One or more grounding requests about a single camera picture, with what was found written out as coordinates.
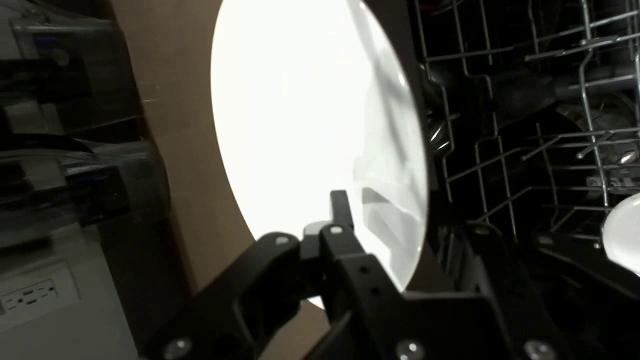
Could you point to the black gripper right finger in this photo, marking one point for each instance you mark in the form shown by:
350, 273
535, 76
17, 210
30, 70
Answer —
387, 321

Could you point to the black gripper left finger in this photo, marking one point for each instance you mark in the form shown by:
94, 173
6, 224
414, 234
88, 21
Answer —
247, 293

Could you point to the white dinner plate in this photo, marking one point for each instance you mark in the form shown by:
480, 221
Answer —
301, 121

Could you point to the white racked plate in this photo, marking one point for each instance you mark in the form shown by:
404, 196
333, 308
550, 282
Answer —
626, 233

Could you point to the white box with outlet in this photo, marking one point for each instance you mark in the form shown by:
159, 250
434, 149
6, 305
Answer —
52, 312

